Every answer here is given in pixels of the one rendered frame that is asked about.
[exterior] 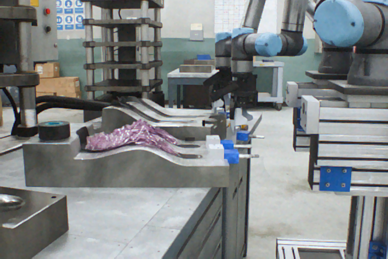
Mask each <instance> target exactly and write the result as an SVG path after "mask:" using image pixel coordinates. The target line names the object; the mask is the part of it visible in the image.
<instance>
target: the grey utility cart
mask: <svg viewBox="0 0 388 259"><path fill-rule="evenodd" d="M283 66H284V62H279V61H274V62H262V61H255V62H254V63H253V67H255V68H257V67H265V68H266V67H273V72H272V94H270V97H258V102H264V103H265V102H271V104H270V106H271V107H273V108H275V109H276V110H277V111H280V110H282V106H281V104H282V103H283V96H282V87H283ZM277 72H278V80H277ZM276 89H277V94H276ZM229 110H230V105H229V106H227V111H229Z"/></svg>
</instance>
